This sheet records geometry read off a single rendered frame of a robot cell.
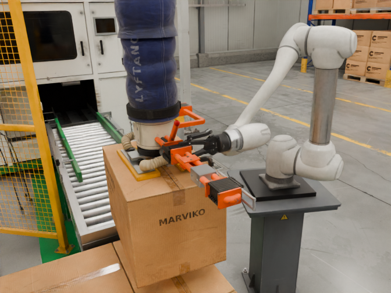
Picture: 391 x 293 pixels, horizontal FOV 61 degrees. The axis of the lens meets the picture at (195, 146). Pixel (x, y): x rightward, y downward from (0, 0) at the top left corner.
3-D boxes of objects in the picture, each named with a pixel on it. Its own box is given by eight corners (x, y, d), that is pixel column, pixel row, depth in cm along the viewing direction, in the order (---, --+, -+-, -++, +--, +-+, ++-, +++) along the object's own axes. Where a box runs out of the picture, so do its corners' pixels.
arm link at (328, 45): (302, 168, 189) (344, 177, 177) (292, 180, 177) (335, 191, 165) (315, 24, 158) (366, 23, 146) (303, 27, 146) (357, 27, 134)
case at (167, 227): (110, 213, 184) (101, 146, 170) (178, 197, 198) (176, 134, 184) (137, 289, 133) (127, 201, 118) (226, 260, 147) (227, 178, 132)
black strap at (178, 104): (121, 109, 149) (120, 100, 147) (169, 103, 158) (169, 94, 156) (135, 122, 130) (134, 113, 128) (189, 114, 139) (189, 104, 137)
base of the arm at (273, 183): (283, 170, 205) (284, 162, 203) (301, 187, 184) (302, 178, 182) (255, 173, 202) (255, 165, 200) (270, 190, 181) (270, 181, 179)
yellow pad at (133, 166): (116, 153, 160) (115, 143, 159) (137, 149, 164) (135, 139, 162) (137, 182, 132) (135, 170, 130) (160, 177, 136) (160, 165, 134)
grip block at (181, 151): (162, 157, 129) (160, 143, 126) (184, 152, 133) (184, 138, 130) (169, 165, 122) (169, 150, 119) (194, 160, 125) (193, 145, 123)
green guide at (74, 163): (48, 126, 373) (46, 118, 370) (58, 124, 378) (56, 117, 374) (68, 185, 240) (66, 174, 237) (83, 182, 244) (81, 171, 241)
